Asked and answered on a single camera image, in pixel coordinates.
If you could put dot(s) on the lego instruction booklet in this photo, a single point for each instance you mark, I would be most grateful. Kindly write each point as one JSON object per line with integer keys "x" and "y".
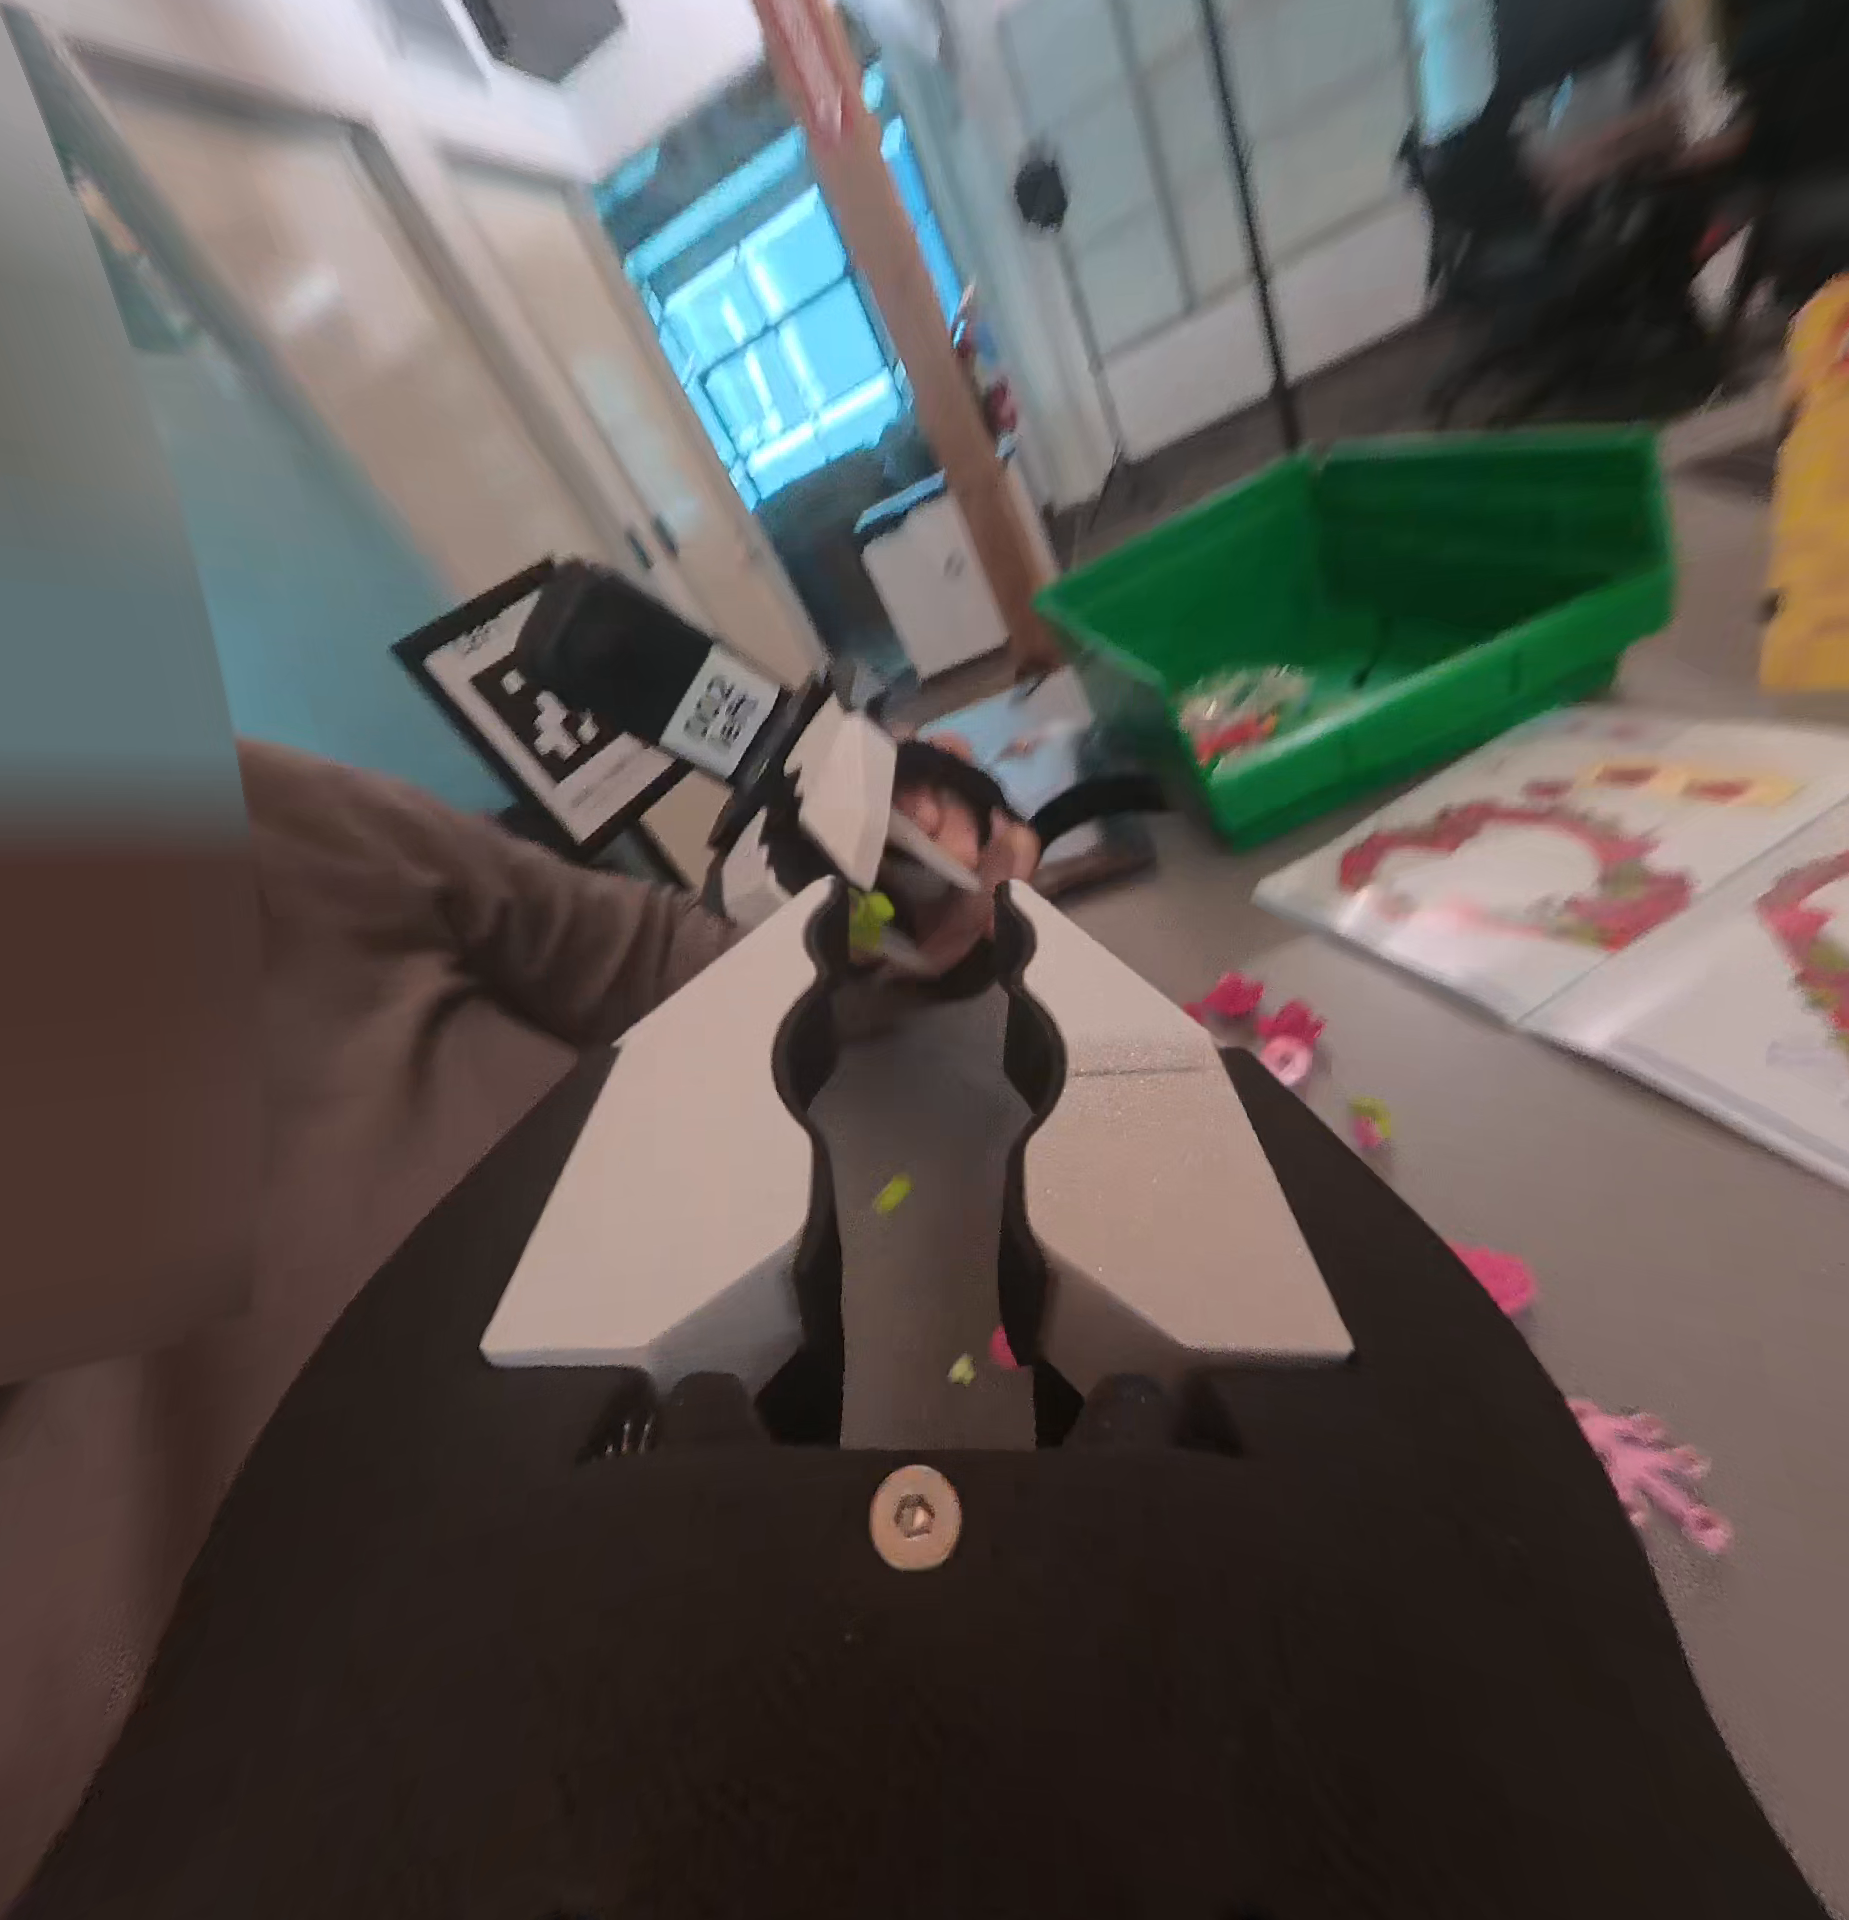
{"x": 1691, "y": 959}

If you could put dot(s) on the white cabinet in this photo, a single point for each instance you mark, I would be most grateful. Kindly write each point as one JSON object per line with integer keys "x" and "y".
{"x": 932, "y": 579}

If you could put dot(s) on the red round lego piece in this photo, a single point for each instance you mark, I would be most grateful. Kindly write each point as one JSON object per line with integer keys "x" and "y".
{"x": 1287, "y": 1063}

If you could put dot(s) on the lime lego piece with holes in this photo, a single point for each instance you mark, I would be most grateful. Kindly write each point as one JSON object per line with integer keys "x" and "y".
{"x": 892, "y": 1193}

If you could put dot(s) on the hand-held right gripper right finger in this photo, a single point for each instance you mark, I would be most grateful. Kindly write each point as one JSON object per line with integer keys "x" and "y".
{"x": 1178, "y": 1201}

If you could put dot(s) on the person's left hand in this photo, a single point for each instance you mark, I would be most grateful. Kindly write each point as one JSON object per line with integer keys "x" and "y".
{"x": 955, "y": 938}

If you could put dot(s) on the green bin with lego pieces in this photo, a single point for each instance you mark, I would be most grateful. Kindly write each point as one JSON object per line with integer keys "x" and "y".
{"x": 1464, "y": 599}

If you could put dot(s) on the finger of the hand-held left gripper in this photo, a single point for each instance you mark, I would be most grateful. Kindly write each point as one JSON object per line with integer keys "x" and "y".
{"x": 932, "y": 862}
{"x": 850, "y": 795}

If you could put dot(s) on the black light stand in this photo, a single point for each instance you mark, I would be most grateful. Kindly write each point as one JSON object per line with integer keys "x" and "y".
{"x": 1252, "y": 226}

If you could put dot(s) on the plain pink lego branch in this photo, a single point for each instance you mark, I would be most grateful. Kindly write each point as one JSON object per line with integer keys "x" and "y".
{"x": 1653, "y": 1479}

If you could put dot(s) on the magenta lego rose cluster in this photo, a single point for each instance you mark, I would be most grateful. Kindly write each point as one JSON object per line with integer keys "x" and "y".
{"x": 1253, "y": 1009}

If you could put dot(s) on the yellow lego box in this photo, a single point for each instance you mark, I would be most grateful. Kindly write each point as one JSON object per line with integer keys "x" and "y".
{"x": 1834, "y": 526}

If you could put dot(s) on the lime lego leaf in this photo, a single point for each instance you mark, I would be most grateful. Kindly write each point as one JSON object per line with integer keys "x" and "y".
{"x": 869, "y": 919}

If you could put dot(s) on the black round object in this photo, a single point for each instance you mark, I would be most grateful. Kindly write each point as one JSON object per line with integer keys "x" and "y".
{"x": 1038, "y": 192}

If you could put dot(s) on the wooden beam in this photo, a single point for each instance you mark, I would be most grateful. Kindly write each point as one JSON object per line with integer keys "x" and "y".
{"x": 893, "y": 301}

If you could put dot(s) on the pink lego heart plate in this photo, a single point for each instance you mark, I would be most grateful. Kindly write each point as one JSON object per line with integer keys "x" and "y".
{"x": 1496, "y": 1278}

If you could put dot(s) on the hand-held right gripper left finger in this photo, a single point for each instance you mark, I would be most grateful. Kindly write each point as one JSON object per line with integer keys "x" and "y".
{"x": 656, "y": 1201}

